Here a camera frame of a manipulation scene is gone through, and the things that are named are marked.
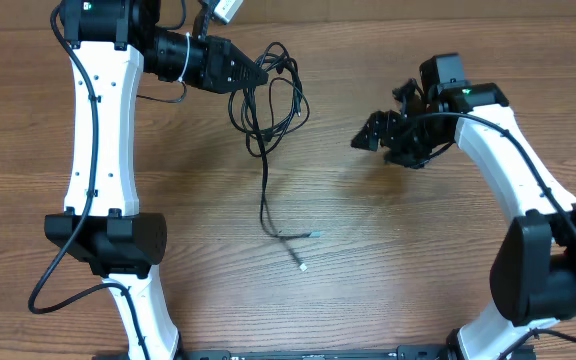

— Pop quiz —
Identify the thick black tagged cable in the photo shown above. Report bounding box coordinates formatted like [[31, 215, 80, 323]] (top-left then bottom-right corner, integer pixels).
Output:
[[227, 42, 311, 159]]

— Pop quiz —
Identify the thin black usb cable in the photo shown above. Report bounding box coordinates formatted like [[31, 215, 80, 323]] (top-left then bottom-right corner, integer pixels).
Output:
[[260, 144, 323, 240]]

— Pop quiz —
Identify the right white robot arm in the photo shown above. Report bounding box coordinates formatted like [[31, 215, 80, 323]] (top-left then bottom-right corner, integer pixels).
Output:
[[351, 53, 576, 360]]

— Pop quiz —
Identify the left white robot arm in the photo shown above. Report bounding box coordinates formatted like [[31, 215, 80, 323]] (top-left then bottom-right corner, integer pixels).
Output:
[[44, 0, 268, 359]]

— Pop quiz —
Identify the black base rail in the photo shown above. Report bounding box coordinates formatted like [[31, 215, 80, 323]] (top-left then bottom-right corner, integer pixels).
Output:
[[92, 343, 537, 360]]

